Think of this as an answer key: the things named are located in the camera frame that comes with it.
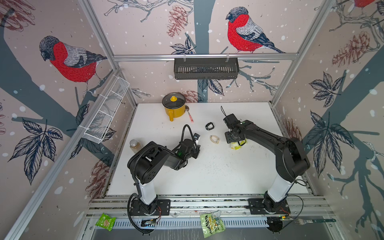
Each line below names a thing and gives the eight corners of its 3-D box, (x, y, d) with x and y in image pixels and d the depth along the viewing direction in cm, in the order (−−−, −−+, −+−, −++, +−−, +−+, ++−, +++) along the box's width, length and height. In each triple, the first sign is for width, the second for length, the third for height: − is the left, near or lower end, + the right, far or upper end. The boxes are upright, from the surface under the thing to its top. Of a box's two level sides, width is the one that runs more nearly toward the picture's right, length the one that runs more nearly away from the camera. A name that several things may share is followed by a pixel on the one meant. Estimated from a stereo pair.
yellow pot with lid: (163, 122, 111) (160, 110, 101) (166, 104, 124) (164, 92, 114) (184, 122, 111) (183, 110, 101) (185, 104, 124) (184, 92, 114)
